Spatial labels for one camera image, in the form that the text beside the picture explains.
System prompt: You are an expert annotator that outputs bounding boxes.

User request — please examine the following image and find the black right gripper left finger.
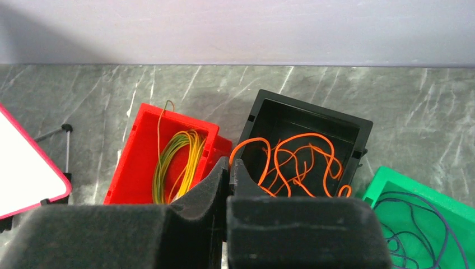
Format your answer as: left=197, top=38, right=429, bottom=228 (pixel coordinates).
left=1, top=157, right=229, bottom=268

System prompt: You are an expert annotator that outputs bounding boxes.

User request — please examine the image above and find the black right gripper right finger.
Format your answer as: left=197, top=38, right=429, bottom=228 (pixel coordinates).
left=226, top=160, right=392, bottom=268

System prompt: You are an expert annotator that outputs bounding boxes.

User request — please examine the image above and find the orange cable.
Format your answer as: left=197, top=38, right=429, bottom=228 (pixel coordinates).
left=229, top=133, right=352, bottom=198

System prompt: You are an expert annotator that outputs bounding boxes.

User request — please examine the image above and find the purple cable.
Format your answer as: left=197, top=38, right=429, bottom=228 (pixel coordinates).
left=372, top=191, right=472, bottom=269

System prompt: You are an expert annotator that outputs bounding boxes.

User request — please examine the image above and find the red plastic bin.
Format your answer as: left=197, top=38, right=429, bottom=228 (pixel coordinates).
left=104, top=103, right=232, bottom=205

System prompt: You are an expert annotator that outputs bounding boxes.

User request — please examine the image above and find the black plastic bin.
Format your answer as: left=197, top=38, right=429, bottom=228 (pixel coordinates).
left=230, top=90, right=373, bottom=197

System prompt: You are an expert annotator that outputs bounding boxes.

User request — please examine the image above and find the green plastic bin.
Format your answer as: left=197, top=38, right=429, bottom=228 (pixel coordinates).
left=362, top=166, right=474, bottom=268

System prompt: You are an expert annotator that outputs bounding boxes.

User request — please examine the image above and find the pink framed whiteboard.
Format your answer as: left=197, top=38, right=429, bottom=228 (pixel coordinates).
left=1, top=106, right=73, bottom=232

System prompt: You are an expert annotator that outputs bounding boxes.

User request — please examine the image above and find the yellow green coiled cable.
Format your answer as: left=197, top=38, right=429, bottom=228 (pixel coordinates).
left=152, top=100, right=207, bottom=205

